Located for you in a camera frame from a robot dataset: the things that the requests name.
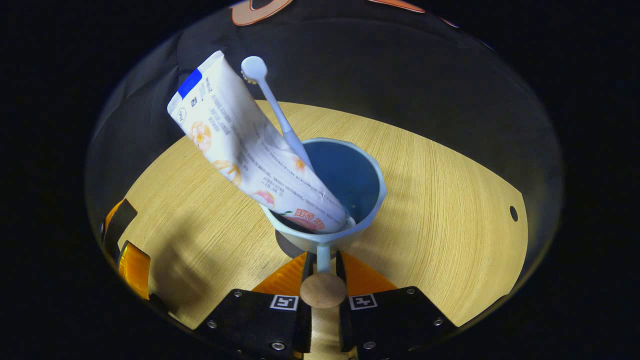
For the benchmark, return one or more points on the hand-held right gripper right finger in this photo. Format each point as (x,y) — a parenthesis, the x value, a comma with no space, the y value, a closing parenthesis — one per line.
(341,265)

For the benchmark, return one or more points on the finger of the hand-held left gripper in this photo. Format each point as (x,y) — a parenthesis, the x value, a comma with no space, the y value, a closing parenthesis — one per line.
(120,225)
(135,267)

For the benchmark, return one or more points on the black backdrop cloth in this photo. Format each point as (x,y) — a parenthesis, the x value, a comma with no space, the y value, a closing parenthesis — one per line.
(375,60)

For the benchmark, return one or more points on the white toothpaste tube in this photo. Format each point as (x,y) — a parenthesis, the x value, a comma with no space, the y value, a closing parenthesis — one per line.
(225,130)

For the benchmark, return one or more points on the white toothbrush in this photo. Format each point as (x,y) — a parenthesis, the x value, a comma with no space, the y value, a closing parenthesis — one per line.
(272,100)

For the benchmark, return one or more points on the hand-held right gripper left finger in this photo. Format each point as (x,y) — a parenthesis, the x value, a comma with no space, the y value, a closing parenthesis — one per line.
(308,265)

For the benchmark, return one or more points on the dark brown round coaster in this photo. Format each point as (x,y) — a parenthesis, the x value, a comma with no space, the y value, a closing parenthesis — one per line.
(287,247)

